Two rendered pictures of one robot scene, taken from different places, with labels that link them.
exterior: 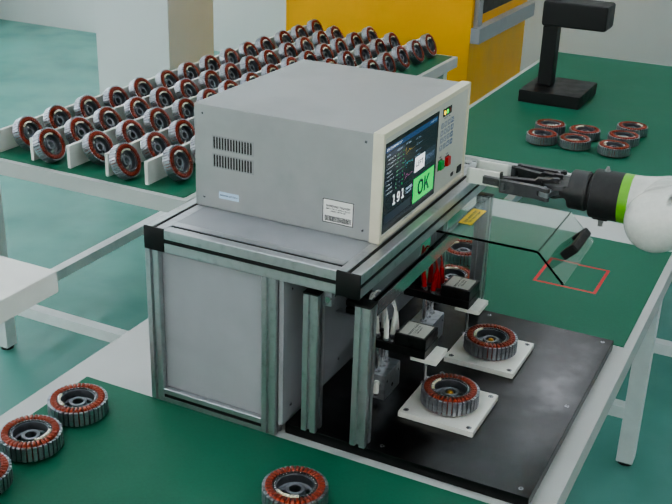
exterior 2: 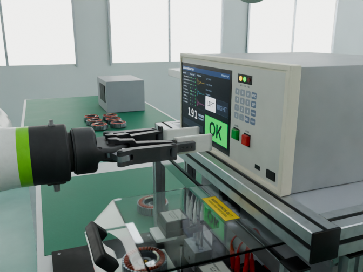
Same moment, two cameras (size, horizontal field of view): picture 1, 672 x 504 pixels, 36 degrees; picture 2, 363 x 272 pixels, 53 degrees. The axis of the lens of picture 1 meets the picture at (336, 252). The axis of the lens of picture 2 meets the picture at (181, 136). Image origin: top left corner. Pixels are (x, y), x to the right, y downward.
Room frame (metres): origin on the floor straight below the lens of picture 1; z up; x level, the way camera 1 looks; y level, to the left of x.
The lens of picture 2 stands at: (2.31, -0.76, 1.36)
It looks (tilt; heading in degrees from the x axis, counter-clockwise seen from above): 15 degrees down; 133
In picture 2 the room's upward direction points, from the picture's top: straight up
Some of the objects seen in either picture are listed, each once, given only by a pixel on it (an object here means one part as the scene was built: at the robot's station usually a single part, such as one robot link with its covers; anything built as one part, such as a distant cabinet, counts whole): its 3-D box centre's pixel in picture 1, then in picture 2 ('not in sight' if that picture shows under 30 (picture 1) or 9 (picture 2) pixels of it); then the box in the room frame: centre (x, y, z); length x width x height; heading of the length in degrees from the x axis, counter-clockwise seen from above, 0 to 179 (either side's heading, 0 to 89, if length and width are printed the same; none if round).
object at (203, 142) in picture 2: (493, 169); (193, 143); (1.92, -0.30, 1.18); 0.07 x 0.01 x 0.03; 64
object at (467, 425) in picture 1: (448, 405); not in sight; (1.69, -0.23, 0.78); 0.15 x 0.15 x 0.01; 64
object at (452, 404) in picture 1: (450, 394); not in sight; (1.69, -0.23, 0.80); 0.11 x 0.11 x 0.04
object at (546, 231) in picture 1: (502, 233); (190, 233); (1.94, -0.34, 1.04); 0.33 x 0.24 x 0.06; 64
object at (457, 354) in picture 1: (489, 352); not in sight; (1.91, -0.33, 0.78); 0.15 x 0.15 x 0.01; 64
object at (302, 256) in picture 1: (333, 202); (288, 154); (1.94, 0.01, 1.09); 0.68 x 0.44 x 0.05; 154
